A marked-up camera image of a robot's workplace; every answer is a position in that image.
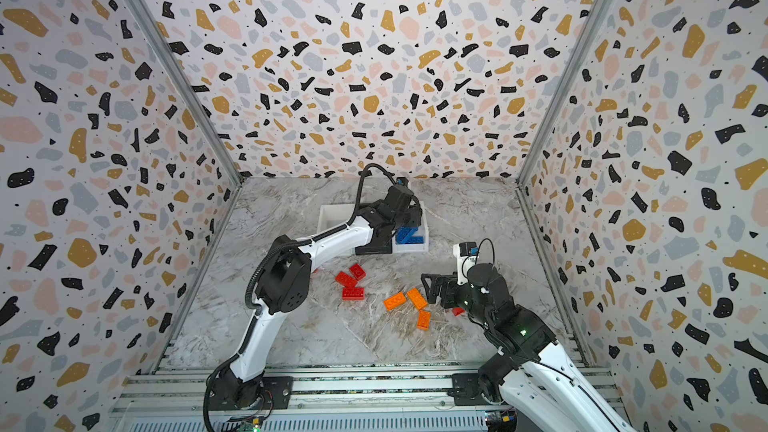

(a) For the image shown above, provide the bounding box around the blue lego brick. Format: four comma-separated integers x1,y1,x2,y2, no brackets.
396,227,418,241
396,234,424,245

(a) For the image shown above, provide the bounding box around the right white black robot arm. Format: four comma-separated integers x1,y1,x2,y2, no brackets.
421,263,633,431

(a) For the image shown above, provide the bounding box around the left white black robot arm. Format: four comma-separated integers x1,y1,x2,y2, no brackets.
203,177,423,431

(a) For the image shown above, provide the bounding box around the black middle bin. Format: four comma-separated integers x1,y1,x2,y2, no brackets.
354,202,394,255

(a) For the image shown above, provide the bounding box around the orange lego brick centre upper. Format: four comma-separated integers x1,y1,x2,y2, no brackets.
406,288,428,311

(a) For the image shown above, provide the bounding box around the orange lego brick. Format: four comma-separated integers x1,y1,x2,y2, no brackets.
417,310,431,331
406,288,428,311
383,292,407,311

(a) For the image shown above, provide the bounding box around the orange lego brick centre lower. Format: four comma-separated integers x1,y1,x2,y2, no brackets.
417,310,431,331

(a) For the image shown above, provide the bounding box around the right white bin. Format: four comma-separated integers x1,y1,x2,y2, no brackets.
392,202,429,254

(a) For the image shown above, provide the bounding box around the white bin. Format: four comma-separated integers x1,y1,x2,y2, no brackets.
315,203,354,234
392,202,429,254

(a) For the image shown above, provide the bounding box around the orange lego brick centre left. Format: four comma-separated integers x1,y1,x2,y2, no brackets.
383,292,407,311

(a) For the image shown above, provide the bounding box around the left white bin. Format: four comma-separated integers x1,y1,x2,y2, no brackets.
315,203,354,234

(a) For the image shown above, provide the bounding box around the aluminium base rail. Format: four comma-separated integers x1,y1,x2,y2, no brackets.
107,362,631,432

